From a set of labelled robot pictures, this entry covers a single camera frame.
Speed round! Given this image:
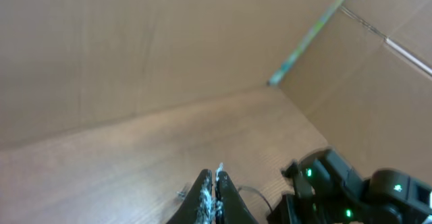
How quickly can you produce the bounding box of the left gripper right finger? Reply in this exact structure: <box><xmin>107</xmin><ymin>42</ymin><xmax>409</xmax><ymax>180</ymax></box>
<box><xmin>215</xmin><ymin>171</ymin><xmax>258</xmax><ymax>224</ymax></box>

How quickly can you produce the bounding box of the cardboard side wall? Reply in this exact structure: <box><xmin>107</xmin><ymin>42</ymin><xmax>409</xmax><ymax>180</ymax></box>
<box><xmin>280</xmin><ymin>0</ymin><xmax>431</xmax><ymax>182</ymax></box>

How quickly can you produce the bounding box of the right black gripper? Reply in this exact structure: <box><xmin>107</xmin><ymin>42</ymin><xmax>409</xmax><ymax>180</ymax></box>
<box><xmin>266</xmin><ymin>161</ymin><xmax>313</xmax><ymax>224</ymax></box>

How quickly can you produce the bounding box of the green tape strip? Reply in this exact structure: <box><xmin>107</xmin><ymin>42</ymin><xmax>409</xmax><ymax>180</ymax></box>
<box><xmin>267</xmin><ymin>0</ymin><xmax>345</xmax><ymax>86</ymax></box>

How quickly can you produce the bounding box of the cardboard back wall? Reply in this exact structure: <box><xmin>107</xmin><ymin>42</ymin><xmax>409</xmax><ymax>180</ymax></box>
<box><xmin>1</xmin><ymin>0</ymin><xmax>333</xmax><ymax>150</ymax></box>

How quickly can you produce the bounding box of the black usb cable long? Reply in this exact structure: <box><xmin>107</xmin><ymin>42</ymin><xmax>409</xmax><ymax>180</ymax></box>
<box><xmin>237</xmin><ymin>185</ymin><xmax>273</xmax><ymax>212</ymax></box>

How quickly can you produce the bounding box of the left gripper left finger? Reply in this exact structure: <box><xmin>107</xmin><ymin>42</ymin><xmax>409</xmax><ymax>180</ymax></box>
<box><xmin>167</xmin><ymin>169</ymin><xmax>213</xmax><ymax>224</ymax></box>

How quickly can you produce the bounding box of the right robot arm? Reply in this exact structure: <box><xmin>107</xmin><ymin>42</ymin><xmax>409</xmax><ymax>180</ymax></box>
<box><xmin>267</xmin><ymin>148</ymin><xmax>431</xmax><ymax>223</ymax></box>

